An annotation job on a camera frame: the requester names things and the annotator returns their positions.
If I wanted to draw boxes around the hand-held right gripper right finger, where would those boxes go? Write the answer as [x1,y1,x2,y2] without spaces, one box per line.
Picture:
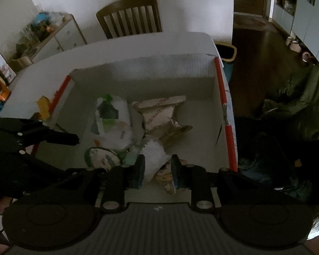
[171,154,272,213]

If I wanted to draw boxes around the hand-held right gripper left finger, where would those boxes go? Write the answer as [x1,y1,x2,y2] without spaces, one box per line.
[66,154,146,213]

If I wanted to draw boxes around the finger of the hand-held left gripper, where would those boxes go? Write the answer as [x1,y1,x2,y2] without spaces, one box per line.
[0,117,81,147]

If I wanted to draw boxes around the beige printed packet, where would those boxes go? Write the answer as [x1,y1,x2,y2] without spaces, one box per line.
[155,159,176,195]

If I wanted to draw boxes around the green patterned packet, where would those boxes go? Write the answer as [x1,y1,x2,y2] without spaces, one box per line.
[84,147,123,171]

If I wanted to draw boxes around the white green snack packet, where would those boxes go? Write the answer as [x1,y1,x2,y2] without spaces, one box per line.
[89,94,134,150]

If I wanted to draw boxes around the brown paper bag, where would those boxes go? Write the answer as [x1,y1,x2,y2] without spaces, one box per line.
[131,95,194,147]

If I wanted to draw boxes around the white cardboard box red edges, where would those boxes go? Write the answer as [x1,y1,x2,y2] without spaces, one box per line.
[32,52,239,193]

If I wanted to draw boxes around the wooden holder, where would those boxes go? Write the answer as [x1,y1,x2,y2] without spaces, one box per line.
[10,53,34,72]

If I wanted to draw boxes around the red white printed carton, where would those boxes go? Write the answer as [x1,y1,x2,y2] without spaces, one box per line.
[0,53,17,83]

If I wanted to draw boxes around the white side cabinet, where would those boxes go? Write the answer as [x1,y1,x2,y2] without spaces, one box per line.
[32,14,87,64]

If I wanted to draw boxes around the clear plastic bags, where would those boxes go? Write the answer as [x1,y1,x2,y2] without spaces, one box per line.
[17,11,70,51]

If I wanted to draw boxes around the blue globe toy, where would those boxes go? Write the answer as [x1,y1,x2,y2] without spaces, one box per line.
[34,13,50,28]

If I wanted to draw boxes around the yellow rimmed trash bin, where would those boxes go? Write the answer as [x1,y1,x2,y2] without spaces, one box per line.
[216,42,238,63]

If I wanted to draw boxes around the brown wooden chair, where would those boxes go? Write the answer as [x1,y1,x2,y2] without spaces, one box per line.
[96,0,163,39]

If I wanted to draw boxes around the dark green jacket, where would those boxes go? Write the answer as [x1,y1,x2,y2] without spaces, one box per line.
[261,66,319,145]

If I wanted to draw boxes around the pair of slippers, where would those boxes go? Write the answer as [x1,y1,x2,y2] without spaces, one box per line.
[286,36,313,62]

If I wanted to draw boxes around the large white wall cabinet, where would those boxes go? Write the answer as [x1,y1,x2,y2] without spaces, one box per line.
[272,0,319,68]

